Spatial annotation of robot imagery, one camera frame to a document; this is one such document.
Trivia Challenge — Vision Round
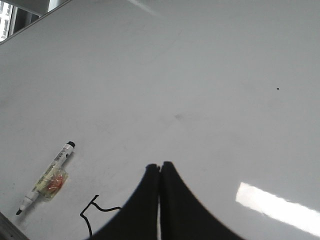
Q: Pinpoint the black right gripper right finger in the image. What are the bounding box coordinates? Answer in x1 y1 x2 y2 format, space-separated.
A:
159 161 242 240

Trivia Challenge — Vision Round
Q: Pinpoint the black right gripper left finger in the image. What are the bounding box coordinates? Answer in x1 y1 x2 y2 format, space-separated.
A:
90 164 160 240

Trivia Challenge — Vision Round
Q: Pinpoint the white whiteboard marker with tape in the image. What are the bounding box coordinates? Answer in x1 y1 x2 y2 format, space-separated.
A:
16 141 76 216

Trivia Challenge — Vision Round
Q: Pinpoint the white whiteboard with aluminium frame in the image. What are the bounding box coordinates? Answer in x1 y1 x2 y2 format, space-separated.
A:
0 0 320 240

